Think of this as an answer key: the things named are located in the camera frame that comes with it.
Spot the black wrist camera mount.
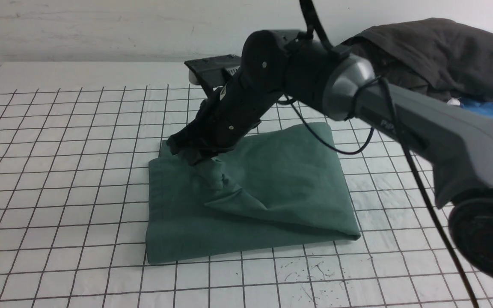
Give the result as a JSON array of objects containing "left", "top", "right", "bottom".
[{"left": 184, "top": 54, "right": 241, "bottom": 97}]

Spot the dark grey crumpled garment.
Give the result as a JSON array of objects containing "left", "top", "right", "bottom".
[{"left": 344, "top": 18, "right": 493, "bottom": 103}]

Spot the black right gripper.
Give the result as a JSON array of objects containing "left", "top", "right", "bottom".
[{"left": 166, "top": 75, "right": 282, "bottom": 160}]

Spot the blue garment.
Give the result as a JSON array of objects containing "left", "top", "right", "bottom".
[{"left": 459, "top": 98, "right": 493, "bottom": 118}]

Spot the white garment under pile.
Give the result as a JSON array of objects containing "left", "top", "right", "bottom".
[{"left": 447, "top": 98, "right": 461, "bottom": 107}]

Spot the green long-sleeve shirt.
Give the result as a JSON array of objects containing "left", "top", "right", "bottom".
[{"left": 146, "top": 124, "right": 360, "bottom": 265}]

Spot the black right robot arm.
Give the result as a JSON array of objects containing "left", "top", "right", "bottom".
[{"left": 167, "top": 30, "right": 493, "bottom": 278}]

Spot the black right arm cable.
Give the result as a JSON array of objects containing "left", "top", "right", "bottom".
[{"left": 277, "top": 0, "right": 482, "bottom": 308}]

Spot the white grid-pattern tablecloth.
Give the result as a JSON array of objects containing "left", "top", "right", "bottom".
[{"left": 0, "top": 62, "right": 472, "bottom": 308}]

